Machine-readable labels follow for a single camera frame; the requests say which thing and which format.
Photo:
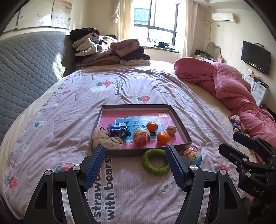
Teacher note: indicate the small colourful doll toy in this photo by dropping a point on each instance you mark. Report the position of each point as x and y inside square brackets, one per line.
[236, 123]

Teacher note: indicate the window with dark frame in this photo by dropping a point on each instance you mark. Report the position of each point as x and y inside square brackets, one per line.
[155, 21]

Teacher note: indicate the pink strawberry bear bedsheet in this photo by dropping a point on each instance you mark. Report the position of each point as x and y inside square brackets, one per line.
[59, 136]

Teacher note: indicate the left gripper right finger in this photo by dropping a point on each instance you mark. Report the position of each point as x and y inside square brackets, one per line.
[224, 205]

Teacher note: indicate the pile of folded clothes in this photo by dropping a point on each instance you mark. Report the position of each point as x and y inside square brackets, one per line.
[93, 49]

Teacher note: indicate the white drawer cabinet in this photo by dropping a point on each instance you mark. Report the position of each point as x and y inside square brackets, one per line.
[259, 89]

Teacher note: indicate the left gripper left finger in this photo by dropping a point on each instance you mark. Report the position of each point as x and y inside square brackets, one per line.
[46, 204]

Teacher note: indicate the orange tangerine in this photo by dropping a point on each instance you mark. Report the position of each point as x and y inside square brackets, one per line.
[163, 138]
[152, 127]

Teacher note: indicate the white lace cloth black trim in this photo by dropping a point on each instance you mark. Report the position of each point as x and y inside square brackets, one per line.
[101, 137]

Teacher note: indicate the grey quilted headboard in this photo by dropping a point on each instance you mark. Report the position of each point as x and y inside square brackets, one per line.
[31, 63]

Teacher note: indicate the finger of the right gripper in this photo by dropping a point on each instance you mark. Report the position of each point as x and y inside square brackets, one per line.
[259, 145]
[245, 167]

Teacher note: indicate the small red blue surprise egg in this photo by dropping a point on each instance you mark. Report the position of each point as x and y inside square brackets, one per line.
[193, 155]

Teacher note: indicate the white air conditioner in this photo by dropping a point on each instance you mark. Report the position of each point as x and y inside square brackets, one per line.
[227, 17]

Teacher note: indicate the blue snack packet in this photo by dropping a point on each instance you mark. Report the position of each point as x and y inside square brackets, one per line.
[118, 130]

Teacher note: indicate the large red surprise egg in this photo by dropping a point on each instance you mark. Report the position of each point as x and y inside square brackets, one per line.
[141, 136]

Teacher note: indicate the black wall television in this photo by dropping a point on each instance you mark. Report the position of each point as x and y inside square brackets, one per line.
[256, 56]

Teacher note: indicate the cream curtain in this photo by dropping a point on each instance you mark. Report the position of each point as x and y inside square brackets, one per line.
[190, 14]

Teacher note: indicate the pink quilted duvet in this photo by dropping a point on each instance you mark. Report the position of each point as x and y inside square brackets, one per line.
[226, 84]

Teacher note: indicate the shallow grey cardboard box tray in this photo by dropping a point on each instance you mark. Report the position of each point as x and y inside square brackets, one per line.
[130, 149]

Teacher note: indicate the brown walnut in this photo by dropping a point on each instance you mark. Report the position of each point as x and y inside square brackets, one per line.
[171, 130]

